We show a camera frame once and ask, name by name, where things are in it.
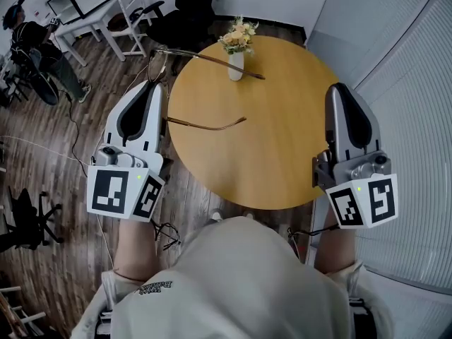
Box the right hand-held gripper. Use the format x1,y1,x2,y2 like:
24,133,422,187
311,82,400,230

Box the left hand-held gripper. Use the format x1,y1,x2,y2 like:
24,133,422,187
86,81,167,223

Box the brown-framed eyeglasses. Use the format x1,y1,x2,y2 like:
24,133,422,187
147,47,267,132

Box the person's left forearm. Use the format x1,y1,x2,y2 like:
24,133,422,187
112,217,159,283

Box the person's right forearm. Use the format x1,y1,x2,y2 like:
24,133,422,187
313,205,358,275

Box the white window blind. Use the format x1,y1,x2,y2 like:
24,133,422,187
352,0,452,295

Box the white wooden chair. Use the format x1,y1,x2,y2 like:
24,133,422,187
107,0,153,59

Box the white desk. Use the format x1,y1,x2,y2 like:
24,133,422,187
52,0,129,69

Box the white ceramic vase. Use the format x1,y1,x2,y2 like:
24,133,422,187
227,50,246,82

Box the black office chair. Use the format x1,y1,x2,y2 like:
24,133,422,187
133,0,224,53
0,186,65,253

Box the small white table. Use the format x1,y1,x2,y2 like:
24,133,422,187
0,47,30,109

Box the yellow flower bouquet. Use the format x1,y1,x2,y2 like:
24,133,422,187
218,15,260,56

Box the person's light t-shirt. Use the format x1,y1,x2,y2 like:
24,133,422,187
70,215,396,339

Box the long black cable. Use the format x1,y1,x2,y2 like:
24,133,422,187
55,88,95,180

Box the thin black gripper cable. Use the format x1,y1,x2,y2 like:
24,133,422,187
151,218,182,251
286,224,340,247

